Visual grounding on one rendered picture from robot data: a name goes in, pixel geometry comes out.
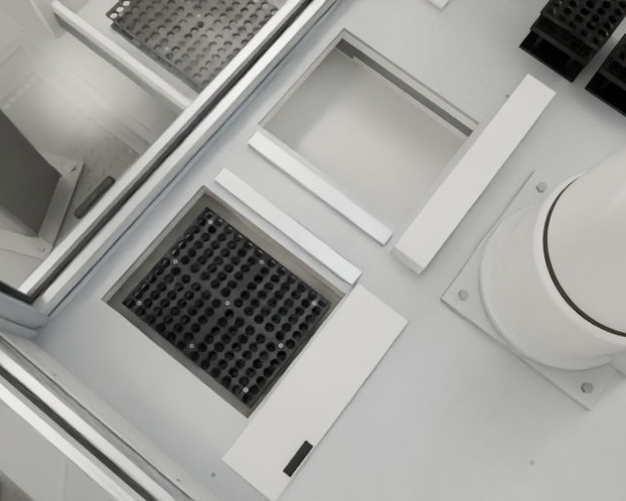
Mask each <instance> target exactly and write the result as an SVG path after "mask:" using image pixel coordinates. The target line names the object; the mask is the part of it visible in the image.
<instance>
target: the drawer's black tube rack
mask: <svg viewBox="0 0 626 501"><path fill-rule="evenodd" d="M219 220H222V221H223V222H222V223H221V222H220V221H219ZM229 228H232V229H233V230H230V229H229ZM238 235H241V236H242V238H241V237H239V236H238ZM248 243H251V244H252V246H251V245H250V244H248ZM259 251H262V253H260V252H259ZM166 256H168V255H167V254H166ZM171 259H172V258H171ZM272 260H274V261H275V264H274V263H273V262H272ZM282 268H284V269H285V271H286V272H285V271H283V270H282ZM291 276H294V277H295V278H296V280H295V279H294V278H293V277H291ZM302 284H305V285H306V288H305V287H304V286H303V285H302ZM312 292H315V293H316V295H314V294H313V293H312ZM322 300H325V301H326V302H327V304H326V303H325V302H323V301H322ZM137 304H138V305H137V306H136V307H135V308H134V310H133V311H132V312H133V313H134V314H136V315H137V316H138V317H139V318H140V319H142V320H143V321H144V322H145V323H147V324H148V325H149V326H150V327H151V328H153V329H154V330H155V331H156V332H158V333H159V334H160V335H161V336H162V337H164V338H165V339H166V340H167V341H169V342H170V343H171V344H172V345H173V346H175V347H176V348H177V349H178V350H180V351H181V352H182V353H183V354H185V355H186V356H187V357H188V358H189V359H191V360H192V361H193V362H194V363H196V364H197V365H198V366H199V367H200V368H202V369H203V370H204V371H205V372H207V373H208V374H209V375H210V376H211V377H213V378H214V379H215V380H216V381H218V382H219V383H220V384H221V385H223V386H224V387H225V388H226V389H227V390H229V391H230V392H231V393H232V394H234V395H235V396H236V397H237V398H238V399H240V400H241V401H242V402H243V403H245V404H246V405H247V406H248V407H249V408H252V407H253V405H254V404H255V403H256V401H257V400H258V399H259V398H260V396H261V395H262V394H263V392H264V391H265V390H266V389H267V387H268V386H269V385H270V384H271V382H272V381H273V380H274V378H275V377H276V376H277V375H278V373H279V372H280V371H281V370H282V368H283V367H284V366H285V364H286V363H287V362H288V361H289V359H290V358H291V357H292V355H293V354H294V353H295V352H296V350H297V349H298V348H299V347H300V345H301V344H302V343H303V341H304V340H305V339H306V338H307V336H308V335H309V334H310V333H311V331H312V330H313V329H314V327H315V326H316V325H317V324H318V322H319V321H320V320H321V319H322V317H323V316H324V315H325V313H326V312H327V311H328V310H329V308H330V305H331V304H332V303H331V302H330V301H329V300H327V299H326V298H325V297H323V296H322V295H321V294H320V293H318V292H317V291H316V290H314V289H313V288H312V287H311V286H309V285H308V284H307V283H305V282H304V281H303V280H302V279H300V278H299V277H298V276H296V275H295V274H294V273H292V272H291V271H290V270H289V269H287V268H286V267H285V266H283V265H282V264H281V263H280V262H278V261H277V260H276V259H274V258H273V257H272V256H271V255H269V254H268V253H267V252H265V251H264V250H262V249H261V248H260V247H259V246H257V245H256V244H255V243H253V242H252V241H251V240H250V239H248V238H247V237H246V236H244V235H243V234H242V233H241V232H239V231H238V230H237V229H235V228H234V227H233V226H231V225H230V224H229V223H228V222H226V221H225V220H224V219H222V218H221V217H220V216H219V215H216V216H215V217H214V218H213V219H212V220H209V224H208V225H207V226H206V227H205V228H204V230H203V231H202V232H201V233H200V234H199V235H198V236H197V238H196V239H195V240H194V241H193V242H192V243H191V244H190V246H189V247H188V248H187V249H186V250H185V251H184V252H183V254H182V255H181V256H180V257H179V258H178V259H177V260H174V264H173V265H172V266H171V267H170V268H169V270H168V271H167V272H166V273H165V274H164V275H163V276H162V278H161V279H160V280H159V281H158V282H157V283H156V284H155V286H154V287H153V288H152V289H151V290H150V291H149V292H148V294H147V295H146V296H145V297H144V298H143V299H142V300H141V301H138V302H137Z"/></svg>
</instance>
